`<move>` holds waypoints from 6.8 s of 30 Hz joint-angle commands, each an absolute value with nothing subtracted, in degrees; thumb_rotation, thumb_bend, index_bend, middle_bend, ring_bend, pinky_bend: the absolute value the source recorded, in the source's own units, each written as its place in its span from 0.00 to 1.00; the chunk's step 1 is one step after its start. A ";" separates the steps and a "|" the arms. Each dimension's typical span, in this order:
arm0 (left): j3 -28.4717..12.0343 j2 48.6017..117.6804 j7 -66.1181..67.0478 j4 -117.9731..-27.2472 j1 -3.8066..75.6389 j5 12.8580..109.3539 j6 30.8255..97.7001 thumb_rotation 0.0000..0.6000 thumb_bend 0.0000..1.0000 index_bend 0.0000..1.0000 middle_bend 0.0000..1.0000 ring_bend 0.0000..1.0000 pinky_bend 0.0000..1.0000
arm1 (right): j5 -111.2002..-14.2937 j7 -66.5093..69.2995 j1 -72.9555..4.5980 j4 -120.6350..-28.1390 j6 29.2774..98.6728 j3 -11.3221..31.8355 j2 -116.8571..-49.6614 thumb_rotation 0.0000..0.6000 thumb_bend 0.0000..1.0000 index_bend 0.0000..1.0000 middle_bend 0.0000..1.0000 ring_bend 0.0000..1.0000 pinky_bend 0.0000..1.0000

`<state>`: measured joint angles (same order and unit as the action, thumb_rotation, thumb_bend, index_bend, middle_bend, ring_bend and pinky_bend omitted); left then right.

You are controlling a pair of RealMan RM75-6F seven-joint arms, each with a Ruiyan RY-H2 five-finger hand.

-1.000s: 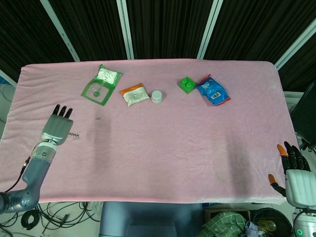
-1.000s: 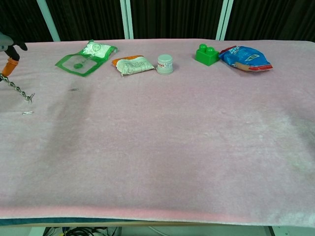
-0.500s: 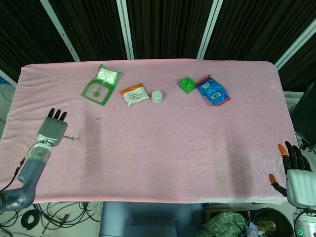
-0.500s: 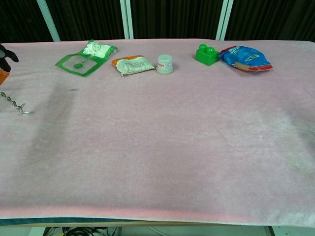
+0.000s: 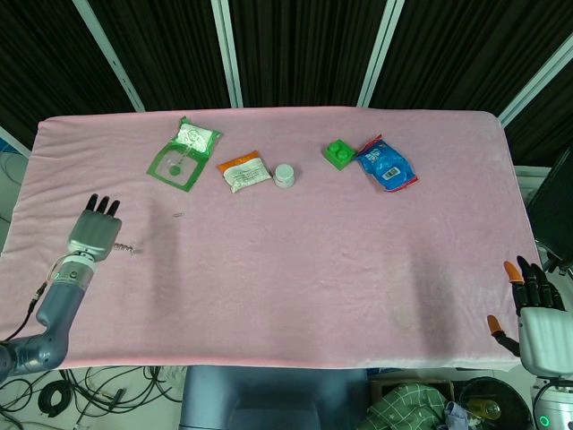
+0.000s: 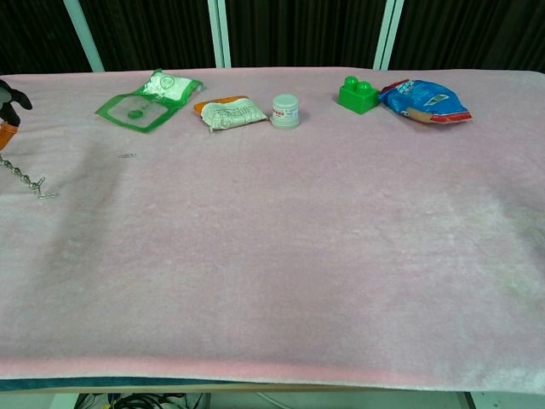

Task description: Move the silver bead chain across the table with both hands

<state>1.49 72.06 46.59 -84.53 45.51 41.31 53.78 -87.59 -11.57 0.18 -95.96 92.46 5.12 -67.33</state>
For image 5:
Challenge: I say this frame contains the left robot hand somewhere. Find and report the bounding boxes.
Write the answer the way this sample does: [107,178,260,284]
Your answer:
[65,193,123,263]

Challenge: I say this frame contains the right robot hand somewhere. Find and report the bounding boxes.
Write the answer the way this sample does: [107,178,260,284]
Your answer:
[486,254,573,377]

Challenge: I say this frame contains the black waste bin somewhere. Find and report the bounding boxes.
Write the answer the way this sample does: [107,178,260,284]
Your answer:
[458,375,534,430]

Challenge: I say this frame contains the yellow bottle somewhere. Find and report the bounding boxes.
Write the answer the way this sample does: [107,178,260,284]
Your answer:
[467,400,501,421]

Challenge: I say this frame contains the blue-grey crumpled cloth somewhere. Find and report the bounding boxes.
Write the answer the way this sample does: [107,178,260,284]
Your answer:
[444,400,469,430]

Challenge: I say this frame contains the black monitor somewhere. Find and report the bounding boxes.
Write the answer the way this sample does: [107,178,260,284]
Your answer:
[524,146,573,270]

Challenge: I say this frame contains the green plastic packet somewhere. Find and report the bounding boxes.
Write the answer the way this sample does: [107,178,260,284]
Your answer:
[146,116,224,194]

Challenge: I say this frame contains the green checked cloth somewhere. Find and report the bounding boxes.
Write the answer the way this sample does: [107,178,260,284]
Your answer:
[366,383,449,430]

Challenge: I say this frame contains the orange white powder packet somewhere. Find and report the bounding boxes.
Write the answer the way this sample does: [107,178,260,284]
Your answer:
[217,150,274,194]

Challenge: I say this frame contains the small white jar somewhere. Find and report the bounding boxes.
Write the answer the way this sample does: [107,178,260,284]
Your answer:
[273,163,297,190]

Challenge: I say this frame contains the pink table cloth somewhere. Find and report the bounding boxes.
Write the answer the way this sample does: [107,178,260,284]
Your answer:
[0,106,564,375]

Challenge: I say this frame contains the blue snack bag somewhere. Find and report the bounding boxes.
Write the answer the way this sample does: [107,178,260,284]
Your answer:
[353,133,420,194]

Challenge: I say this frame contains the blue-grey robot torso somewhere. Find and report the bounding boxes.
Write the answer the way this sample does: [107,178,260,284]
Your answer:
[180,365,372,430]

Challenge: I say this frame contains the green toy brick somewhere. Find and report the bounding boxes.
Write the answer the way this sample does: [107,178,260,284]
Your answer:
[322,139,358,170]

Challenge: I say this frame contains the black pleated curtain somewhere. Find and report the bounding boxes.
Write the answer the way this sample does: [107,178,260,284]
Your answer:
[0,0,573,167]

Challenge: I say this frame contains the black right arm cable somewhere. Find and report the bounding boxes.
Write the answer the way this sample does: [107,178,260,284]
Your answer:
[531,383,559,430]

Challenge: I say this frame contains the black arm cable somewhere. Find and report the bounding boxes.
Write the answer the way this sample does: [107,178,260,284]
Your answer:
[0,281,50,342]
[531,383,559,430]

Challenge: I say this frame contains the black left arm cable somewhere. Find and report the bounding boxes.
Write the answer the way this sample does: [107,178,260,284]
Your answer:
[0,281,50,342]

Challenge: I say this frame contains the white frame post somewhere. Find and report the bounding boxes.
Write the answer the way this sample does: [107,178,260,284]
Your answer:
[210,0,245,108]
[72,0,147,113]
[0,125,32,158]
[496,33,573,127]
[355,0,406,108]

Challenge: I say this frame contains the black floor cables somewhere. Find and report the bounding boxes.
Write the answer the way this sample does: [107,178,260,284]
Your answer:
[0,365,187,430]

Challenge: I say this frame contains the black cable coil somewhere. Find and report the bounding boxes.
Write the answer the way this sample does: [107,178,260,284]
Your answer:
[38,380,73,417]

